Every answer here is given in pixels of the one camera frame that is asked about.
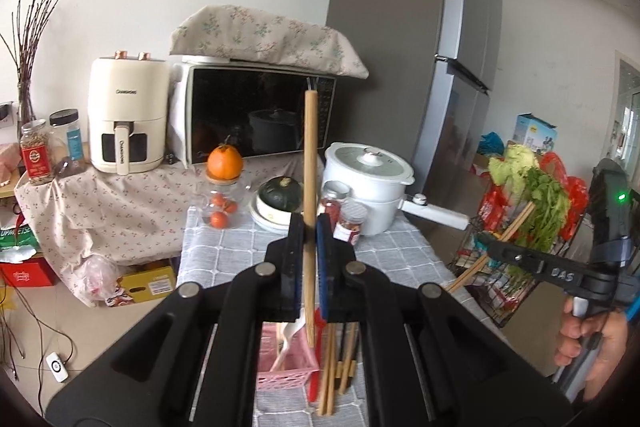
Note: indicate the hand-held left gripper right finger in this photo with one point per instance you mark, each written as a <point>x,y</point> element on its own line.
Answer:
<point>323,267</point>

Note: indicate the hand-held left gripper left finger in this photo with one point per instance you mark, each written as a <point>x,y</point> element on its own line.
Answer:
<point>295,257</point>

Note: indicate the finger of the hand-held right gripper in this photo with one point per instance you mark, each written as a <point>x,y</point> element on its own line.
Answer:
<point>530,263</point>

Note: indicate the person's right hand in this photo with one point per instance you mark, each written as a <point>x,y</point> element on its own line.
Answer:
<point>612,357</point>

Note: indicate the white bowl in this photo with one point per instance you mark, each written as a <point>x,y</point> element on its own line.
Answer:
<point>270,221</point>

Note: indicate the labelled red spice jar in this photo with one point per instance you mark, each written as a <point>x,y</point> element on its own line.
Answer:
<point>348,227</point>

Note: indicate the cilantro bunch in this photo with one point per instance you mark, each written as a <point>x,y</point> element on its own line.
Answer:
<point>545,207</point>

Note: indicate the plain red spice jar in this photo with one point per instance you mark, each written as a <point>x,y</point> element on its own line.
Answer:
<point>332,204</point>

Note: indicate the dark green pumpkin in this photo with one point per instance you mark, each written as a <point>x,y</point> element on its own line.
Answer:
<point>280,194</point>

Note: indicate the red snack packet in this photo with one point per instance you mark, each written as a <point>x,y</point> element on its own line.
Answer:
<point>491,209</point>

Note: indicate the red plastic bag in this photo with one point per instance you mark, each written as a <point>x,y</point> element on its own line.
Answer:
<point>567,182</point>

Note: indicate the grey checked tablecloth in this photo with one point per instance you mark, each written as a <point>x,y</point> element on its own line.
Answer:
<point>400,252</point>

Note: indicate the white spoon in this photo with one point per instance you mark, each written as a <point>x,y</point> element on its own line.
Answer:
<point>287,338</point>

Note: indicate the dark wooden chopstick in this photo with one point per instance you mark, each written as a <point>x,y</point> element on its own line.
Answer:
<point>350,357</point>
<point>341,352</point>

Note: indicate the glass jar with wooden lid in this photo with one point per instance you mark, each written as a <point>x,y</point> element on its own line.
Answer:
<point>220,207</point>

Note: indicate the white electric cooking pot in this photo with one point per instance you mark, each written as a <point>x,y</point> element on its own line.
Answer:
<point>370,187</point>

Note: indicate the green lettuce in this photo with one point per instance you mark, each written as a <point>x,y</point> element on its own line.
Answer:
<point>515,162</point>

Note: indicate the pink plastic basket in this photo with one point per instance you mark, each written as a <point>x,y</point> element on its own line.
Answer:
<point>295,372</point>

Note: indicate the orange fruit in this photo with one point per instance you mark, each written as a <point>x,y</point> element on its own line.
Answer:
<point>225,162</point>

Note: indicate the blue plastic bag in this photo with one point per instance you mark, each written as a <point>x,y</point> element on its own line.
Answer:
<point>491,144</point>

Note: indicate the blue printed box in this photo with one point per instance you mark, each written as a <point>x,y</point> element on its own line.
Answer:
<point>532,132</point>

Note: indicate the yellow cardboard box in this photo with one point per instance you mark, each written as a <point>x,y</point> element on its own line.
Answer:
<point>150,284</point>

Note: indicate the white microwave oven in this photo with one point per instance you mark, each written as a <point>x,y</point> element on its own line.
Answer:
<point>240,107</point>

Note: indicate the floral tablecloth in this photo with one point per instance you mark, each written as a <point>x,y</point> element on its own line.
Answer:
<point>125,207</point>

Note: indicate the clear plastic bag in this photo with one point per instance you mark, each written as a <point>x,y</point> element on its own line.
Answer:
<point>102,279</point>

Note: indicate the grey refrigerator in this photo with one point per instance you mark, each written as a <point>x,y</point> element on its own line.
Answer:
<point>390,57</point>

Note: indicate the floral microwave cover cloth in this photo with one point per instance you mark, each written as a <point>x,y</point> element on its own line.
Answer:
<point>260,37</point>

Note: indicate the cream air fryer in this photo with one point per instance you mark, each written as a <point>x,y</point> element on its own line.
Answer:
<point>127,97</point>

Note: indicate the blue label jar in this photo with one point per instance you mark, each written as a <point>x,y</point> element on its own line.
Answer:
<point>70,142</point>

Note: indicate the red cardboard box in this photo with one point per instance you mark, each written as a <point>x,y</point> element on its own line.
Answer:
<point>27,272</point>

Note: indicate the red label nut jar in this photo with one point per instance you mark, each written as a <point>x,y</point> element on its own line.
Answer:
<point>36,157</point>

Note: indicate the green printed bag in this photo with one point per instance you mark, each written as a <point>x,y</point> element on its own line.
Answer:
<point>17,239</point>

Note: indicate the low wooden table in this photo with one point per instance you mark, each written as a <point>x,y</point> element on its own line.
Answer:
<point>9,189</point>

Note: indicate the pink cloth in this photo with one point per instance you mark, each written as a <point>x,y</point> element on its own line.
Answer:
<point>10,162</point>

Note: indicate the bare twig bunch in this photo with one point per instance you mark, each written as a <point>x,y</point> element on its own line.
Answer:
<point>25,72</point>

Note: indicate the white floor switch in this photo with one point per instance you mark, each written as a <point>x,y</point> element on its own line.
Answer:
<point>57,367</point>

